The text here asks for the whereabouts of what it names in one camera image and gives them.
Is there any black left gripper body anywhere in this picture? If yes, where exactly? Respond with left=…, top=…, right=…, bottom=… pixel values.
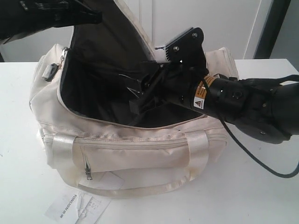
left=0, top=0, right=61, bottom=45

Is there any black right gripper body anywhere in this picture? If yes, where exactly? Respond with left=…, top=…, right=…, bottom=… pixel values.
left=148, top=60, right=208, bottom=110

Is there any cream fabric duffel bag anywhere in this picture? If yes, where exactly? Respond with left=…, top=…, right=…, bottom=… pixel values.
left=29, top=0, right=238, bottom=198

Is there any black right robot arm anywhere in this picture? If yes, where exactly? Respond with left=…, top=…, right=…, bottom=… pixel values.
left=129, top=62, right=299, bottom=144

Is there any small grey paper tag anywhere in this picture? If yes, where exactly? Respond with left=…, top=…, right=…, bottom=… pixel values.
left=77, top=193, right=111, bottom=219

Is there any white Tonlion paper tag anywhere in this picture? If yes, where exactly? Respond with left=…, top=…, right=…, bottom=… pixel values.
left=45, top=187, right=79, bottom=220

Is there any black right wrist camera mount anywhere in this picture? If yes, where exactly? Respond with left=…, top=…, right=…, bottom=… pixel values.
left=165, top=27, right=206, bottom=69

